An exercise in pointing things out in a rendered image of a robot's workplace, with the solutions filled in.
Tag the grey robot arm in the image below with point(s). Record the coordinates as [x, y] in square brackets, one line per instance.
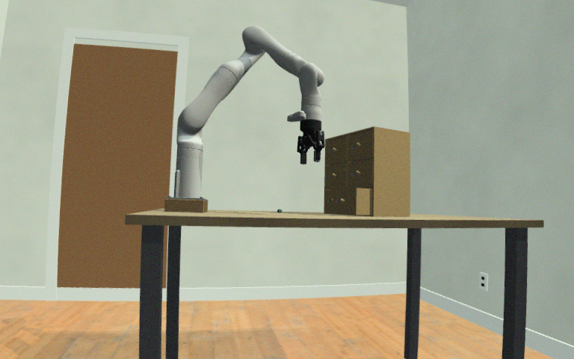
[189, 158]

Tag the dark brown drawer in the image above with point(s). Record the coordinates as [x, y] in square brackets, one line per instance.
[336, 175]
[352, 201]
[336, 150]
[329, 201]
[360, 173]
[363, 146]

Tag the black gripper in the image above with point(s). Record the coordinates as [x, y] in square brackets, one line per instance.
[311, 138]

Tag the small tan chest of drawers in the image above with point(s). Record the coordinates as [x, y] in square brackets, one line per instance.
[391, 172]

